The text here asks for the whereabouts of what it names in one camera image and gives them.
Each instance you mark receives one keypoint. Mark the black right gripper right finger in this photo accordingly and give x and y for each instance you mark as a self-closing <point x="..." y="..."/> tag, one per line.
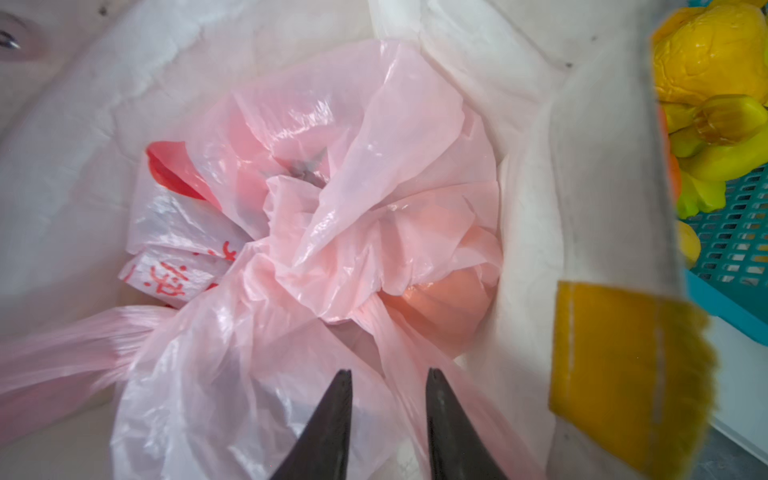
<point x="456" y="451"/>

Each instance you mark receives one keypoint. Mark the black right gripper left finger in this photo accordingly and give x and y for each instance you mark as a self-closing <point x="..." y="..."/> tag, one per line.
<point x="322" y="450"/>

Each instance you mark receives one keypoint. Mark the cream canvas tote bag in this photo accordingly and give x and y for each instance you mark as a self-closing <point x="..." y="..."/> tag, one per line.
<point x="565" y="91"/>

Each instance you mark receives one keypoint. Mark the pink plastic grocery bag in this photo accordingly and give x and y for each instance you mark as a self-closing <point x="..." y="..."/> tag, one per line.
<point x="340" y="215"/>

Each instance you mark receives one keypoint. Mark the white plastic tray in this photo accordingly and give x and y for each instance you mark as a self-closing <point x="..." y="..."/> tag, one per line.
<point x="741" y="387"/>

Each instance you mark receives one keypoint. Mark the yellow lemon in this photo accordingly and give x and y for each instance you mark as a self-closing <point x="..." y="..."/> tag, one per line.
<point x="689" y="244"/>

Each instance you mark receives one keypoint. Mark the teal plastic fruit basket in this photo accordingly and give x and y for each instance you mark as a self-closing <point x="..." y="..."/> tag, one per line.
<point x="729" y="280"/>

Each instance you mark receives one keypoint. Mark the orange fruit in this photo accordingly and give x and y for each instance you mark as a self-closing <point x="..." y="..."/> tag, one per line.
<point x="672" y="165"/>

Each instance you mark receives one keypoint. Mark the yellow banana bunch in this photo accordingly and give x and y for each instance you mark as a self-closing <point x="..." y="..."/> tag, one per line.
<point x="718" y="141"/>

